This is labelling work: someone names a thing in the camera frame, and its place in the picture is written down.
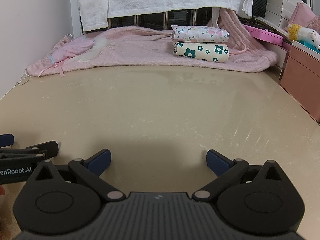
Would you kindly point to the person's left hand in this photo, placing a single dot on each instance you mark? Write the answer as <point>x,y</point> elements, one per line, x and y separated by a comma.
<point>2,190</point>

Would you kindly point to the white yellow plush toy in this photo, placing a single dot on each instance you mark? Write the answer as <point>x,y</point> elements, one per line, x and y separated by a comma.
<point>303,34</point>

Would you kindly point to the salmon pink storage box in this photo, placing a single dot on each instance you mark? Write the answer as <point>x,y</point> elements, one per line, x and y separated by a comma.
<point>301,78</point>

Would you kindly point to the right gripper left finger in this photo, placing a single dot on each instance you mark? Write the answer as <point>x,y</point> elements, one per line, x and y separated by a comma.
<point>60,199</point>

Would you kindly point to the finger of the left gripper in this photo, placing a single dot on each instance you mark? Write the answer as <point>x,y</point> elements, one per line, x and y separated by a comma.
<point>41,151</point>
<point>6,140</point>

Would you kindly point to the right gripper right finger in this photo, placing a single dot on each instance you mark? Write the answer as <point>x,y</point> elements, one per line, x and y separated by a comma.
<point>253,199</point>

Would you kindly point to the pink fleece blanket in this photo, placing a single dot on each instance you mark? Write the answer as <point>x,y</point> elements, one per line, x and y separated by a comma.
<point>138,46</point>

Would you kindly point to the stack of white boxes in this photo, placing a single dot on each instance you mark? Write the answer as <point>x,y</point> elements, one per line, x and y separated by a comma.
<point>279,12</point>

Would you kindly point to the metal railing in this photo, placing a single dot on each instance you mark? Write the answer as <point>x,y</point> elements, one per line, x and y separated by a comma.
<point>164,20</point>

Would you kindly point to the folded pink floral cloth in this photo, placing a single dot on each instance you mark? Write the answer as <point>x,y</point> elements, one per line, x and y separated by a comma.
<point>199,34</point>

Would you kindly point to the folded green flower cloth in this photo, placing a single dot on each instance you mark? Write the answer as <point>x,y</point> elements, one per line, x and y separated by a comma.
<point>211,52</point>

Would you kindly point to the pink flat case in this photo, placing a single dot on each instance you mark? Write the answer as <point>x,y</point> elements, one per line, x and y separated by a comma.
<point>264,35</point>

